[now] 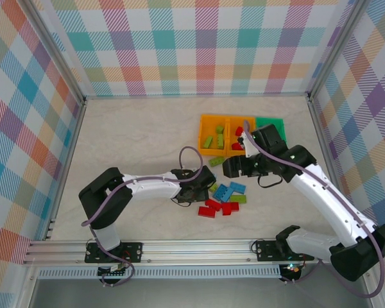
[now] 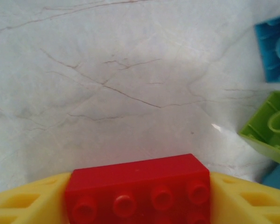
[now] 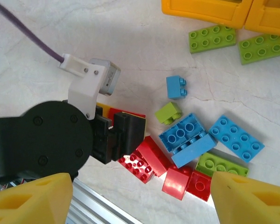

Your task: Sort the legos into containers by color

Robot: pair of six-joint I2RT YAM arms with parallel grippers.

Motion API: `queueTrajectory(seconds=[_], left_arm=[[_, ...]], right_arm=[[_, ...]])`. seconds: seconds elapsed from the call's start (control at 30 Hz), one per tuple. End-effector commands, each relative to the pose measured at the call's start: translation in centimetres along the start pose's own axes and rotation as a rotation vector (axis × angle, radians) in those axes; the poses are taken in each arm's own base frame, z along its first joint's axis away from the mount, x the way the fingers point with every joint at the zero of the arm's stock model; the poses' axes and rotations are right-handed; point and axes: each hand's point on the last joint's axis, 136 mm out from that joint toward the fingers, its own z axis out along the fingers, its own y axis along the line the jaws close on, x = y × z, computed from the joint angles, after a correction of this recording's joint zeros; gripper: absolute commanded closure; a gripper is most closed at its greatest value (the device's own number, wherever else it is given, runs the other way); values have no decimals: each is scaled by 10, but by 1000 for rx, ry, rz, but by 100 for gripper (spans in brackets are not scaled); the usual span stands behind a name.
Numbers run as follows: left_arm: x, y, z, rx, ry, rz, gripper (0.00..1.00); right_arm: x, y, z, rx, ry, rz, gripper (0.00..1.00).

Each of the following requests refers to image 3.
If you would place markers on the long aluminium mounting rail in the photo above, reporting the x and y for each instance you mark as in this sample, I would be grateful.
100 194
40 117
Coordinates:
93 203

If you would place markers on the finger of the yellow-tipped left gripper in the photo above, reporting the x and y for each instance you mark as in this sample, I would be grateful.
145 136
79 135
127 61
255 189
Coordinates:
103 108
128 133

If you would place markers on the small blue lego brick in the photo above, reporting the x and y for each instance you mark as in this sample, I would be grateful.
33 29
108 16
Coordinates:
173 87

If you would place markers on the small lime lego brick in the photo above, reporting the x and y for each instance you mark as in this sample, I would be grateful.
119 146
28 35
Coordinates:
166 112

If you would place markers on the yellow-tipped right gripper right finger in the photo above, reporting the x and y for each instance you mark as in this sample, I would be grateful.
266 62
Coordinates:
252 203

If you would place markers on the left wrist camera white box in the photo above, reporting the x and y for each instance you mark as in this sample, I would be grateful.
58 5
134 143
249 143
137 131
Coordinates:
84 88

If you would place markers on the red lego brick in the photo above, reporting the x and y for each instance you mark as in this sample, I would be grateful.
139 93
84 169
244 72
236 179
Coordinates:
176 184
135 168
117 111
154 156
198 186

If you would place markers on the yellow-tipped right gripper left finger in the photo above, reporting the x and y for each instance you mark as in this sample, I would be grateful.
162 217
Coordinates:
25 203

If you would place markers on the orange plastic bin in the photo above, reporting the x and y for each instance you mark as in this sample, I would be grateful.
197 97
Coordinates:
200 11
270 18

